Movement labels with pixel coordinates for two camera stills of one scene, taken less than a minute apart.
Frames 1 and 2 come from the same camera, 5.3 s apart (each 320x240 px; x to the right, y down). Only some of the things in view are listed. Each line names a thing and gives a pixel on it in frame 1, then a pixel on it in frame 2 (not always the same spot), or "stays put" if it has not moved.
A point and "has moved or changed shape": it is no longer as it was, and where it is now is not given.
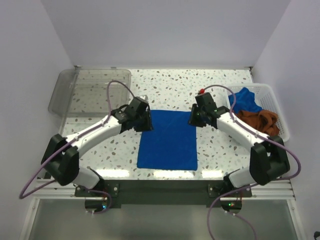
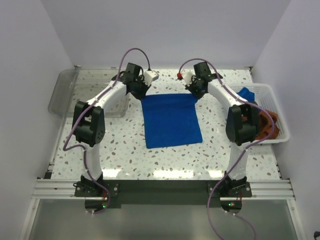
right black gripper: [192, 121] -> [190, 87]
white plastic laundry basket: [267, 99] stays put
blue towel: [171, 144] has moved or changed shape
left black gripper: [148, 125] -> [142, 95]
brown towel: [264, 121] stays put
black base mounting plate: [165, 193] stays put
